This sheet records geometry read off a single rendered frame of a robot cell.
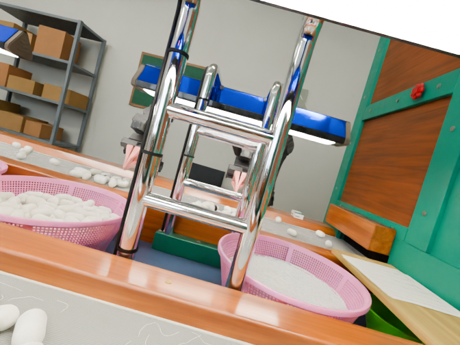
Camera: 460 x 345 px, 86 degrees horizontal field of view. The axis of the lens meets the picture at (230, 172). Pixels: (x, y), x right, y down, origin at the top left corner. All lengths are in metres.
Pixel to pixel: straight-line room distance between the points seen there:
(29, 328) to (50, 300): 0.07
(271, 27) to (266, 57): 0.33
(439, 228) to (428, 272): 0.09
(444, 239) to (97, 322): 0.62
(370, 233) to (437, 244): 0.14
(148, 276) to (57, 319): 0.09
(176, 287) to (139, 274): 0.05
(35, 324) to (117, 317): 0.07
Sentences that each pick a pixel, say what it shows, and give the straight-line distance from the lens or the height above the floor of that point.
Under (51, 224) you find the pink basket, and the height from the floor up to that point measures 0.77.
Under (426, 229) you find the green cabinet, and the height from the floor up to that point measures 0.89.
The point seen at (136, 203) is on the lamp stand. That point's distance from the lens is 0.34.
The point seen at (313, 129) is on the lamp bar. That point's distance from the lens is 0.71.
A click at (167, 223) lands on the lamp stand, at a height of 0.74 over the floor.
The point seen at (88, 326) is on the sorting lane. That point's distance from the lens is 0.29.
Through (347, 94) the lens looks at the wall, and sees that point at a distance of 3.06.
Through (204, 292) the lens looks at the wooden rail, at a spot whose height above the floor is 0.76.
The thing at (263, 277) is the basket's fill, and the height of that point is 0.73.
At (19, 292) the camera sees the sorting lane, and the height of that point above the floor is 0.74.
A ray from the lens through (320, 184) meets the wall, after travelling 2.90.
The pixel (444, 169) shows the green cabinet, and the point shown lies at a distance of 0.71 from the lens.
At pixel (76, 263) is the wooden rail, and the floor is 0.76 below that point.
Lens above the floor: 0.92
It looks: 3 degrees down
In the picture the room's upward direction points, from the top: 16 degrees clockwise
